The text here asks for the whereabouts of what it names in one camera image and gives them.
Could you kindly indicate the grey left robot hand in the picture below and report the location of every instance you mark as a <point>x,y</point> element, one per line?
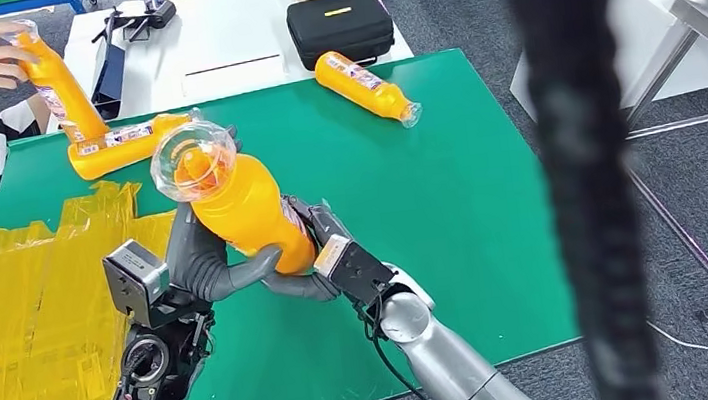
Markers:
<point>202,269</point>

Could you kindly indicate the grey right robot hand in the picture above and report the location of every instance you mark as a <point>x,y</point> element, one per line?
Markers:
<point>323,225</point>

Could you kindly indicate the orange bottle clear cap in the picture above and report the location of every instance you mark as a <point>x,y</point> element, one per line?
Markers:
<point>386,103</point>
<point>123,159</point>
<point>248,210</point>
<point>58,92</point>

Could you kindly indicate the green table mat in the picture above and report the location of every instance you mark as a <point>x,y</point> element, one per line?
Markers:
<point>447,201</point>

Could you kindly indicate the navy blue bar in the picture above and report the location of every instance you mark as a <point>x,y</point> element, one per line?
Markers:
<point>111,73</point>

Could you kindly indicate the yellow tape patch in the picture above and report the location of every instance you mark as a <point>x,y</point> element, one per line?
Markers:
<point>29,329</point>

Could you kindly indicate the black carrying case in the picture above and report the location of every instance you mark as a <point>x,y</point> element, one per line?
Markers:
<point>340,33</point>

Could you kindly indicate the white table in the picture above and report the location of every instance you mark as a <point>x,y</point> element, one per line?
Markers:
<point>214,27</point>

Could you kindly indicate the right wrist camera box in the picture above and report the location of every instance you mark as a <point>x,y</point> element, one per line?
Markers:
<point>362,271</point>

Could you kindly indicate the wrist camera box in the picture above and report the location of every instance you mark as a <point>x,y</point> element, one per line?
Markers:
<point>136,276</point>
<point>362,271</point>

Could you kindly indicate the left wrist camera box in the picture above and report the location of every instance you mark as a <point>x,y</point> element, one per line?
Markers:
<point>136,276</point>

